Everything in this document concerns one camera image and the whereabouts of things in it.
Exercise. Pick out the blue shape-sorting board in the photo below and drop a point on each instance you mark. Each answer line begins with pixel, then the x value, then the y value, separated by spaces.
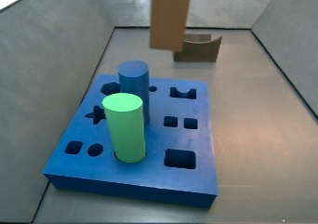
pixel 114 155

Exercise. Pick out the green cylinder peg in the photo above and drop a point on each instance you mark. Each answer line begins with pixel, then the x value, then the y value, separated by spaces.
pixel 123 109

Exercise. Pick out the blue cylinder peg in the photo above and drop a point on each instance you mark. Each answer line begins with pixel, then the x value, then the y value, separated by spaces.
pixel 134 79

